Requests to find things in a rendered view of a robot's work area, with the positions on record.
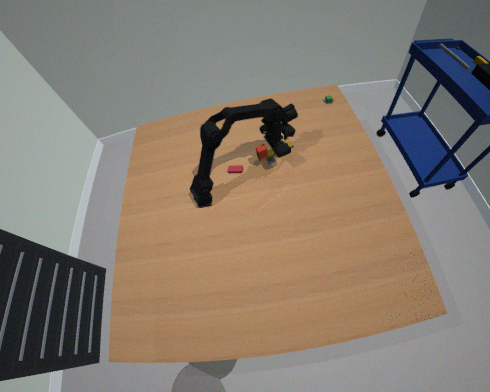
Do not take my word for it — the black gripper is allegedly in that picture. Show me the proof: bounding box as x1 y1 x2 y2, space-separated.
260 125 291 158

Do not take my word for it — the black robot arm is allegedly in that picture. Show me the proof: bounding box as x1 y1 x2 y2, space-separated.
190 98 298 208

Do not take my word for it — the red flat block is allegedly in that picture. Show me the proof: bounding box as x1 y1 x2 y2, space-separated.
228 165 243 173

